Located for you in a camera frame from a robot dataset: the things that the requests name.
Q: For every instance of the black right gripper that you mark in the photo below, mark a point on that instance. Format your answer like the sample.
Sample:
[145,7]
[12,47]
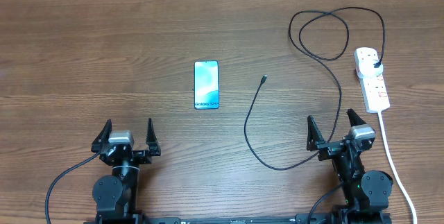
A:
[315,143]

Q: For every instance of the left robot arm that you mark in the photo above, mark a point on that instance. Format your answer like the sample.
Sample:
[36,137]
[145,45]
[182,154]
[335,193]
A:
[115,194]

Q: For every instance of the blue Samsung Galaxy smartphone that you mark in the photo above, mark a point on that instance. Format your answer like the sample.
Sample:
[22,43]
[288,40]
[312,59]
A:
[206,85]

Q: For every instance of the white power strip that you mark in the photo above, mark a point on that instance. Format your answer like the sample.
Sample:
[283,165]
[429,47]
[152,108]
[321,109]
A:
[373,89]

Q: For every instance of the white charger plug adapter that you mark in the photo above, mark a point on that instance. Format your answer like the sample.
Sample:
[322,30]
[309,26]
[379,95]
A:
[369,68]

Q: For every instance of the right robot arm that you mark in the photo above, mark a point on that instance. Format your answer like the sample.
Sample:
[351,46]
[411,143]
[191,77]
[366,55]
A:
[366,192]

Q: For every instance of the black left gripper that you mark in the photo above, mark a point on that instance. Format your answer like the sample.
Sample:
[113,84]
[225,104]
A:
[143,157]

